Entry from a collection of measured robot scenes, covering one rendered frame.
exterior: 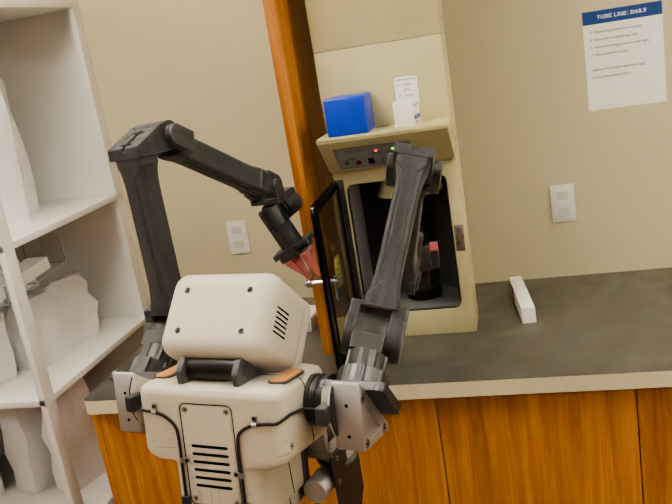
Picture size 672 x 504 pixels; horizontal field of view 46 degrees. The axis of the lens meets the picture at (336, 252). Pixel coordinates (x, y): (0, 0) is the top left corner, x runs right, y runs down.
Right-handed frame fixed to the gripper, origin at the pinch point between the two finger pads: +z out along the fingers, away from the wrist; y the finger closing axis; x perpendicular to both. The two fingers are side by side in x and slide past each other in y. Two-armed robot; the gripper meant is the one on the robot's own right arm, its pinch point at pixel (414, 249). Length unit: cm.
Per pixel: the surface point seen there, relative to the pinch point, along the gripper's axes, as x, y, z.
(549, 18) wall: -52, -40, 42
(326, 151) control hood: -30.4, 16.5, -10.8
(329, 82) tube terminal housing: -46.0, 15.3, -1.4
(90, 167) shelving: -27, 111, 40
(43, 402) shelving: 26, 103, -27
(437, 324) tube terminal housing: 20.6, -3.9, -2.7
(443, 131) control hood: -31.9, -12.6, -12.2
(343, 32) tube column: -57, 10, -1
